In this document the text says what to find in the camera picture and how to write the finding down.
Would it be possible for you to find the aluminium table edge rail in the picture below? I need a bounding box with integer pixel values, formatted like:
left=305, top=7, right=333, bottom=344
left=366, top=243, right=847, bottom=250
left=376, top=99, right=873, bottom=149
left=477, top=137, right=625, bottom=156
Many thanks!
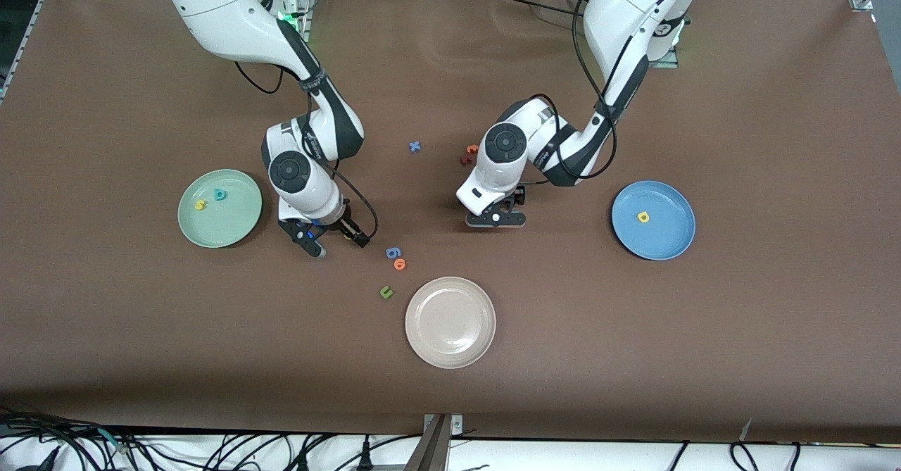
left=0, top=0, right=69, bottom=102

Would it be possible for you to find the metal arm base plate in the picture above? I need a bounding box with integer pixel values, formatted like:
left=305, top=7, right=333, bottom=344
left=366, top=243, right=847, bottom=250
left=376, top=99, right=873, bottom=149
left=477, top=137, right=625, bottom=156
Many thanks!
left=282, top=0, right=312, bottom=42
left=651, top=31, right=680, bottom=69

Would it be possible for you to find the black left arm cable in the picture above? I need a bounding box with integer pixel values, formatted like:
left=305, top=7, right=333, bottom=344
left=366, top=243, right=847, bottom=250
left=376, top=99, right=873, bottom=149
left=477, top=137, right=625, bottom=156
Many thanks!
left=524, top=0, right=786, bottom=184

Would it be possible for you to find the blue plate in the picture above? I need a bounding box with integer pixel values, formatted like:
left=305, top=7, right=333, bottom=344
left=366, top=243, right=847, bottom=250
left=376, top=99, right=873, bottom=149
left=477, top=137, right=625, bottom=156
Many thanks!
left=611, top=180, right=697, bottom=261

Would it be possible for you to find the teal cable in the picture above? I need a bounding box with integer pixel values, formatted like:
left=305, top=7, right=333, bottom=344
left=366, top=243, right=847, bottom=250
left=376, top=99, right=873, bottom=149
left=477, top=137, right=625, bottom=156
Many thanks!
left=97, top=427, right=132, bottom=453

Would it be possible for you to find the thin black table cable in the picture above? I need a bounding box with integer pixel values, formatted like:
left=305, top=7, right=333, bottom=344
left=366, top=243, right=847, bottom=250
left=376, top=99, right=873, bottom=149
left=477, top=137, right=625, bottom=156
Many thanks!
left=493, top=0, right=588, bottom=20

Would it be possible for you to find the small metal bracket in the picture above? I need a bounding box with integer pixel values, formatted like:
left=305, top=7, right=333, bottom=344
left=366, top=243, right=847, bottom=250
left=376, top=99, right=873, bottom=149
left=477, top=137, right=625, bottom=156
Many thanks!
left=424, top=413, right=464, bottom=438

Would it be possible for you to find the thick black cable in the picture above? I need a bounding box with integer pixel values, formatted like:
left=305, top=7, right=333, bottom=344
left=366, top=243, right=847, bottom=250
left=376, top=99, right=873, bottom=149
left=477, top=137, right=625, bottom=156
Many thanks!
left=0, top=404, right=106, bottom=445

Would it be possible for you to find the aluminium profile post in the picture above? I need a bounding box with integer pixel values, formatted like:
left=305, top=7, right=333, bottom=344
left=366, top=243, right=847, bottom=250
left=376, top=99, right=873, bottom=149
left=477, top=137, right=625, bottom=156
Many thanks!
left=405, top=415, right=451, bottom=471

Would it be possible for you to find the green plate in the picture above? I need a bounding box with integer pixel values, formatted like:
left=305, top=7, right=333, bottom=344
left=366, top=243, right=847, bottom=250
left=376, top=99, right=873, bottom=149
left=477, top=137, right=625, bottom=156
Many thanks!
left=177, top=168, right=263, bottom=249

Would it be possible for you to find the beige plate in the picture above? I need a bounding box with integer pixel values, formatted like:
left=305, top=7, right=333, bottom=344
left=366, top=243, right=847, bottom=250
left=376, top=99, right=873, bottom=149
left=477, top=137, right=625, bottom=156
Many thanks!
left=405, top=277, right=497, bottom=370

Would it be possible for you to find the looped black cable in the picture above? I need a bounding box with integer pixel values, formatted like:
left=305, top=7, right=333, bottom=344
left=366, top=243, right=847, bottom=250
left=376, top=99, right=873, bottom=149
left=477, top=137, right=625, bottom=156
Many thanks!
left=729, top=441, right=761, bottom=471

